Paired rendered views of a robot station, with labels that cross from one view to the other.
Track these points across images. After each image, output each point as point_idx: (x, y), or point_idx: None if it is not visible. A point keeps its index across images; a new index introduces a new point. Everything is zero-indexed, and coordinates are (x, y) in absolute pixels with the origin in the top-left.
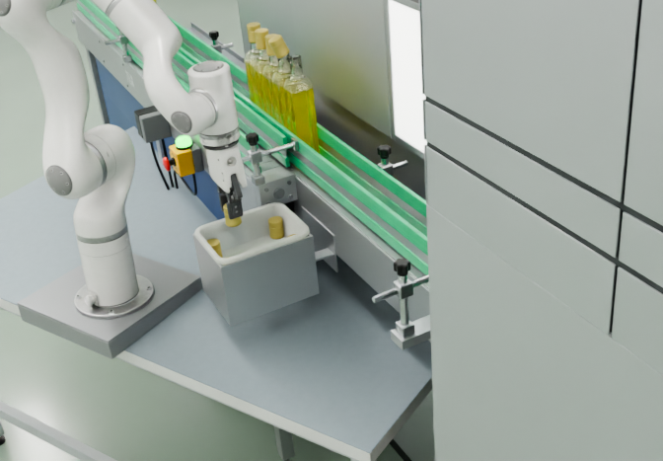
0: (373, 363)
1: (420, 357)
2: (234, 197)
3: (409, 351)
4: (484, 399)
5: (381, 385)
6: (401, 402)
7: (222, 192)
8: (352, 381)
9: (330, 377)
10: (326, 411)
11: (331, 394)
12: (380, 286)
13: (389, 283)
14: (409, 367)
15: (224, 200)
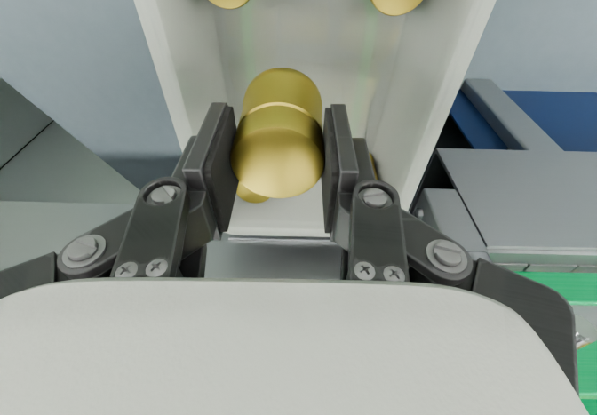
0: (133, 110)
1: (131, 157)
2: (60, 259)
3: (146, 155)
4: None
5: (83, 97)
6: (42, 100)
7: (343, 211)
8: (99, 68)
9: (115, 43)
10: None
11: (70, 24)
12: (66, 217)
13: (16, 236)
14: (114, 140)
15: (327, 163)
